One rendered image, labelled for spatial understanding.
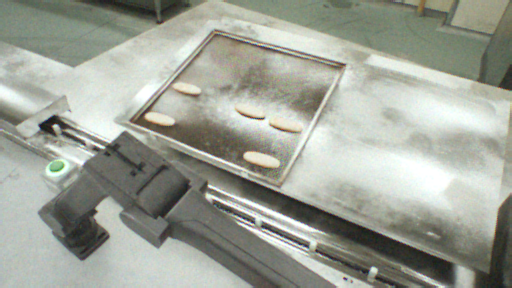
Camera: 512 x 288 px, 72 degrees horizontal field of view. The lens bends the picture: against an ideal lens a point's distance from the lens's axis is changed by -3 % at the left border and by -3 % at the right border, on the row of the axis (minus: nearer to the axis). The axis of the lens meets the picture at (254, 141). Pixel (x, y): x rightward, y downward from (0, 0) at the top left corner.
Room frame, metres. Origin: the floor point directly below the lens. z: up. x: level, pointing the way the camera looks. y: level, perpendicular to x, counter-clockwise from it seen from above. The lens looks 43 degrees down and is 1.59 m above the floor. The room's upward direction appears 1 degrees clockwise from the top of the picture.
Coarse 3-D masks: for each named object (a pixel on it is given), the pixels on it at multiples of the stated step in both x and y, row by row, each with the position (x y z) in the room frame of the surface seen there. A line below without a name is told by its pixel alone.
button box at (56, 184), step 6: (60, 156) 0.66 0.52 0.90; (72, 168) 0.62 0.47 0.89; (78, 168) 0.63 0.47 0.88; (42, 174) 0.60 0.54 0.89; (48, 174) 0.60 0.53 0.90; (60, 174) 0.60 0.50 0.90; (66, 174) 0.60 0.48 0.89; (72, 174) 0.61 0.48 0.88; (78, 174) 0.63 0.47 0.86; (48, 180) 0.59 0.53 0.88; (54, 180) 0.58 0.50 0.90; (60, 180) 0.58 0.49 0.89; (66, 180) 0.60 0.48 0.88; (72, 180) 0.61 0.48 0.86; (48, 186) 0.60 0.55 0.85; (54, 186) 0.58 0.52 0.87; (60, 186) 0.58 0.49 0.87; (66, 186) 0.59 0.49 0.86; (54, 192) 0.59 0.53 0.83
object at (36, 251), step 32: (0, 160) 0.71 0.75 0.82; (32, 160) 0.72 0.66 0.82; (0, 192) 0.59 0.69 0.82; (32, 192) 0.60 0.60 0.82; (0, 224) 0.49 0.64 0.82; (32, 224) 0.50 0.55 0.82; (0, 256) 0.41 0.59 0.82; (32, 256) 0.41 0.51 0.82; (64, 256) 0.41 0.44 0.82; (96, 256) 0.42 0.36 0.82; (128, 256) 0.42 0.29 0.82; (160, 256) 0.42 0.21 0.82; (192, 256) 0.42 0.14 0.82
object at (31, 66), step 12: (0, 48) 1.38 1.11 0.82; (12, 48) 1.38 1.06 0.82; (0, 60) 1.28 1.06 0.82; (12, 60) 1.28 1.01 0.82; (24, 60) 1.28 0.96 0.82; (36, 60) 1.28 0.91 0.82; (48, 60) 1.28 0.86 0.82; (24, 72) 1.19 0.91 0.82; (36, 72) 1.19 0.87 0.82; (48, 72) 1.19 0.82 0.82; (60, 72) 1.19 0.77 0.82
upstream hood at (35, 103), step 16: (0, 80) 0.98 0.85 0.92; (16, 80) 0.98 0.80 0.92; (0, 96) 0.89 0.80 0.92; (16, 96) 0.90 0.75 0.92; (32, 96) 0.90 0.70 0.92; (48, 96) 0.90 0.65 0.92; (64, 96) 0.91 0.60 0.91; (0, 112) 0.82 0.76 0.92; (16, 112) 0.82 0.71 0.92; (32, 112) 0.82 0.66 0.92; (48, 112) 0.85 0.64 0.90; (64, 112) 0.89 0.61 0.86; (0, 128) 0.81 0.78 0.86; (16, 128) 0.75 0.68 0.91; (32, 128) 0.79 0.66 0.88
